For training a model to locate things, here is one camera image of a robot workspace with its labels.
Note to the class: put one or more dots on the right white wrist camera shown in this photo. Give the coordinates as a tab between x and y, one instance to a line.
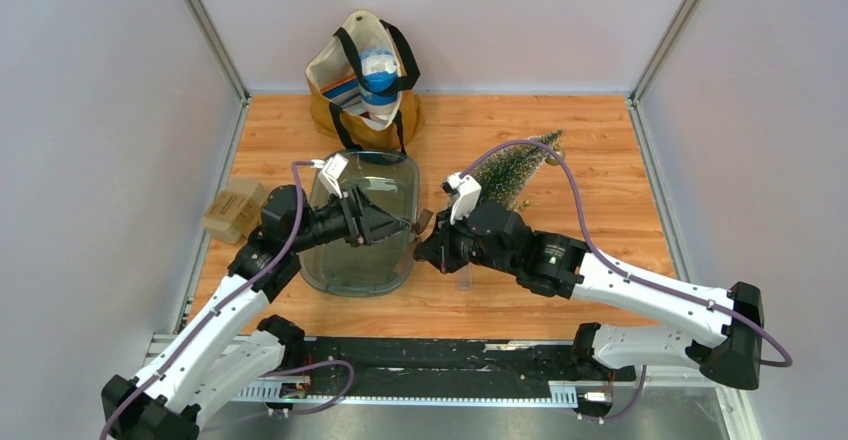
464	192

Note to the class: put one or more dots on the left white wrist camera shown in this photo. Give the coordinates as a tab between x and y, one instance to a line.
328	172

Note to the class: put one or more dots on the cardboard wrapped felt pads pack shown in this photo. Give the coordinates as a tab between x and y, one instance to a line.
235	211

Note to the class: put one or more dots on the clear glass tray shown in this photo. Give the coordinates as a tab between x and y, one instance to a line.
391	180

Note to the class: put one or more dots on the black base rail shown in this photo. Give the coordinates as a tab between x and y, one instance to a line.
444	368

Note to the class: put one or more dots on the small frosted christmas tree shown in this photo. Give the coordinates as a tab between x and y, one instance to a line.
504	175

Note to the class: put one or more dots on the yellow canvas tote bag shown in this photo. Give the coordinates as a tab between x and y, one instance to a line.
334	77

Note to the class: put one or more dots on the aluminium frame rail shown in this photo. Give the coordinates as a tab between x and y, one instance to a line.
281	366

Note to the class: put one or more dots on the blue white bottle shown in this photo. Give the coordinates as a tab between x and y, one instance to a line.
379	68

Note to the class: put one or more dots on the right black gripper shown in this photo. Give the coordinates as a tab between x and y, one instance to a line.
434	249

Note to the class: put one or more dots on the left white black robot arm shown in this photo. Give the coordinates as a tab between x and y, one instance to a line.
175	395

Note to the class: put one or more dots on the clear plastic battery box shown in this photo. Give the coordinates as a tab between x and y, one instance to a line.
464	279

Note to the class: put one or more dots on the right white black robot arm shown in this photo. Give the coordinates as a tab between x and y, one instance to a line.
710	329

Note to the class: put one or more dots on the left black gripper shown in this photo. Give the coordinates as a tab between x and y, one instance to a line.
364	221

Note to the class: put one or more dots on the brown ribbon bow ornament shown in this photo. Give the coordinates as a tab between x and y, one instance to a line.
418	227

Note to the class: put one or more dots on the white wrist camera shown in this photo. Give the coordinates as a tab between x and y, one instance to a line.
464	192
328	172

